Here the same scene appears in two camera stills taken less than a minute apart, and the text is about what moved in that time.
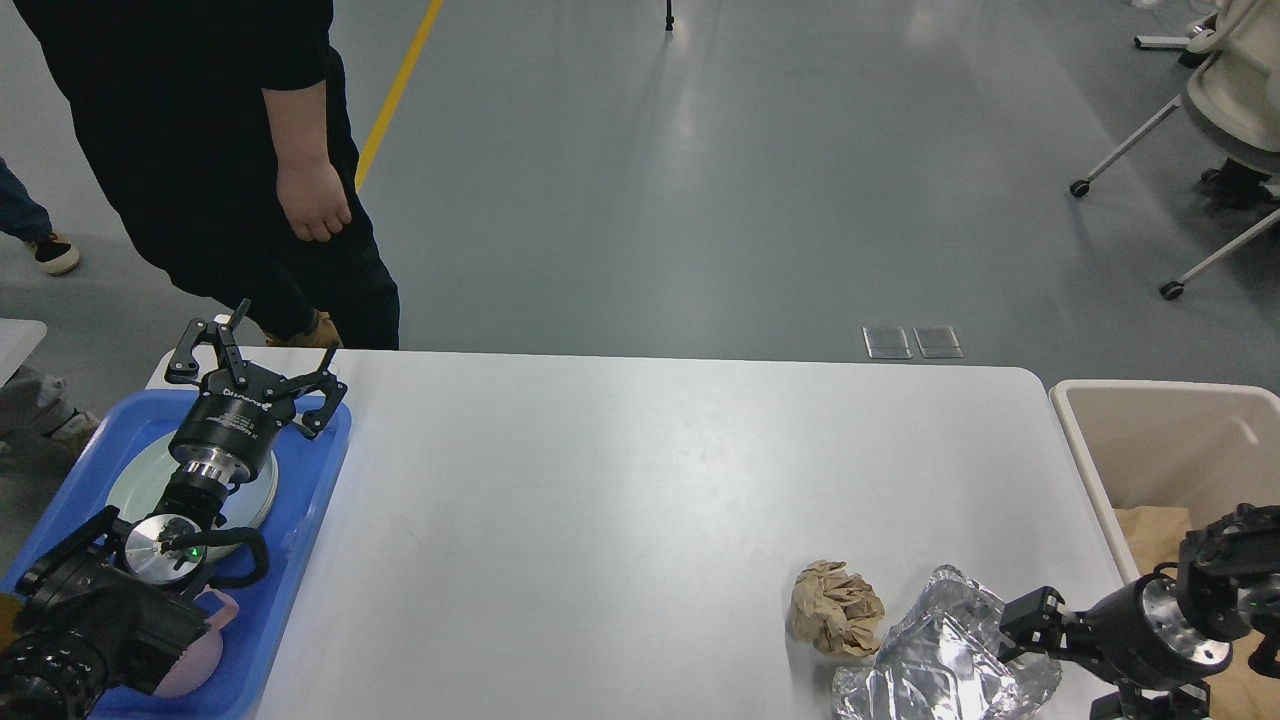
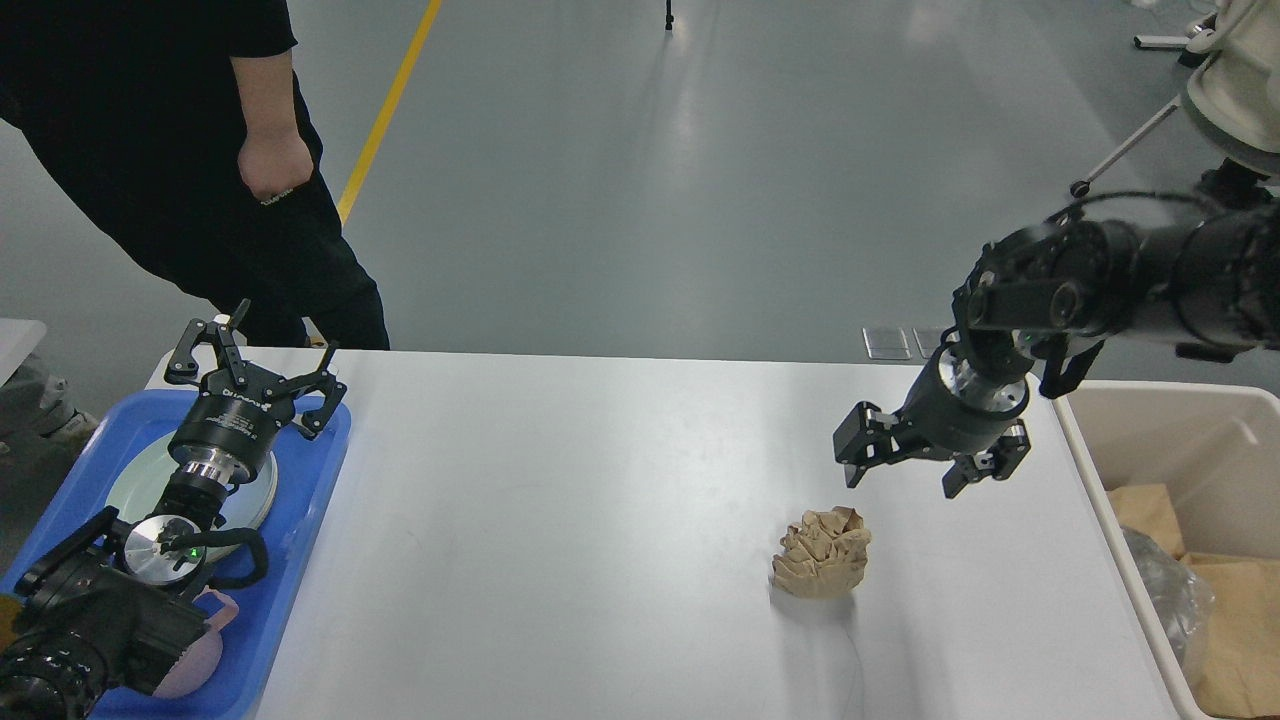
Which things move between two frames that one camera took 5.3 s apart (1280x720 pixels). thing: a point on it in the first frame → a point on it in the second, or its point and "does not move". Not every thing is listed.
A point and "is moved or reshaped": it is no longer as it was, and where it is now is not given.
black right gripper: (1139, 636) → (947, 412)
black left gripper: (231, 423) does not move
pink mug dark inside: (197, 664) does not move
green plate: (147, 480) does not move
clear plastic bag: (940, 662) is moved or reshaped
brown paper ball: (835, 610) → (825, 555)
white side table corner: (18, 339) does not move
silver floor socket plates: (892, 342) does not move
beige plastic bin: (1168, 445) does not move
